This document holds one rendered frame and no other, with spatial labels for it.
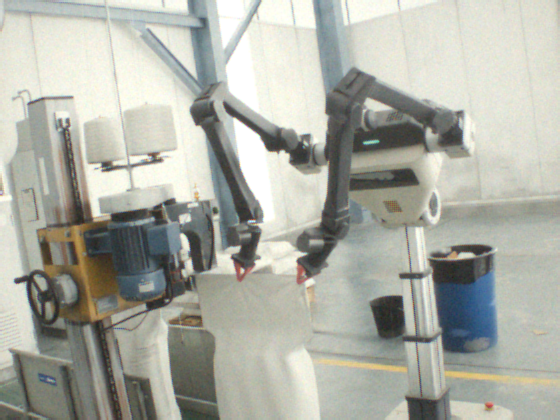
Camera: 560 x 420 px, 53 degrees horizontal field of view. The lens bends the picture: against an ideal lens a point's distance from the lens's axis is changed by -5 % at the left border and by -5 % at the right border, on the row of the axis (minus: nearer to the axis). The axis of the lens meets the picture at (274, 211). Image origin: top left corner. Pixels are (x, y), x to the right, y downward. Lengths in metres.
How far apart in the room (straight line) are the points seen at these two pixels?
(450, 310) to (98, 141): 2.67
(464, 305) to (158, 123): 2.64
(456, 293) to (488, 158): 6.14
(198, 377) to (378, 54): 8.50
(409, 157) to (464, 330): 2.22
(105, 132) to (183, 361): 1.25
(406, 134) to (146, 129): 0.85
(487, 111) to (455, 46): 1.18
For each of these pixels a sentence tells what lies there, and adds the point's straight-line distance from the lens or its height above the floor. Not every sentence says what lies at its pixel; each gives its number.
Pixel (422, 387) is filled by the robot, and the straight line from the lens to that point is 2.45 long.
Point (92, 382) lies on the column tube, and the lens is 2.08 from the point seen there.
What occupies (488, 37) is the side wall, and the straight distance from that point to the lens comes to 9.96.
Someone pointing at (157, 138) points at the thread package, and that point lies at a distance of 1.91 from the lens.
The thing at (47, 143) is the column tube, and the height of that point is 1.61.
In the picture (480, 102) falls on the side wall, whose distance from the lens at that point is 9.95.
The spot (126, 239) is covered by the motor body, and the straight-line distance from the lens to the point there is 1.83.
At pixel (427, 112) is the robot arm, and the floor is 1.53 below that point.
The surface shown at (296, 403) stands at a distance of 2.01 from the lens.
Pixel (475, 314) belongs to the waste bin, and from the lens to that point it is 4.03.
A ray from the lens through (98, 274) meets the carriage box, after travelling 1.98.
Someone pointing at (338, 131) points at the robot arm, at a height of 1.50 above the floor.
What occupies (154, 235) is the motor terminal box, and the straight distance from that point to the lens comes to 1.81.
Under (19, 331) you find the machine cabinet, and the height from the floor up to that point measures 0.41.
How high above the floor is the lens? 1.47
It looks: 5 degrees down
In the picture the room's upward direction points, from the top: 8 degrees counter-clockwise
